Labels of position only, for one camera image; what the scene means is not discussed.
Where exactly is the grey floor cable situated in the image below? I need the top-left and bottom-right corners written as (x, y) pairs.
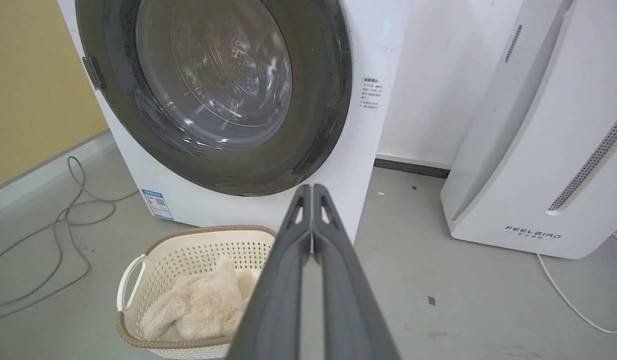
top-left (0, 156), bottom-right (140, 323)

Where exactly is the round dark washing machine door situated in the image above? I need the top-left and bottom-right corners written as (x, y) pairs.
top-left (75, 0), bottom-right (353, 197)

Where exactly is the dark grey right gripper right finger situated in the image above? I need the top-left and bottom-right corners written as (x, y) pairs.
top-left (312, 183), bottom-right (400, 360)

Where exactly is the beige fluffy plush toy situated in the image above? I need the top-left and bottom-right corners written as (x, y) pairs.
top-left (140, 256), bottom-right (258, 342)

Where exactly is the cream perforated laundry basket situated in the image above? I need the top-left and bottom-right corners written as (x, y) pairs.
top-left (115, 225), bottom-right (279, 360)

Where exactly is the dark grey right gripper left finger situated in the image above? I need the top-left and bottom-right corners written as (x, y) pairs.
top-left (226, 184), bottom-right (313, 360)

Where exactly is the white text warning sticker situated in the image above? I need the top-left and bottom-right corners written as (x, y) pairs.
top-left (359, 76), bottom-right (382, 112)

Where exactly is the white front-load washing machine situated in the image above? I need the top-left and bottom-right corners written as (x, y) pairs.
top-left (57, 0), bottom-right (414, 245)

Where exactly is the white power cable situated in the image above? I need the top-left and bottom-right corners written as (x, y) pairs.
top-left (536, 232), bottom-right (617, 335)

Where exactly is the white tower air purifier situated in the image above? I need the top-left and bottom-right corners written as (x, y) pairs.
top-left (440, 0), bottom-right (617, 260)

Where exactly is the blue energy label sticker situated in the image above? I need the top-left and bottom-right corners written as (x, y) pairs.
top-left (141, 189), bottom-right (174, 221)

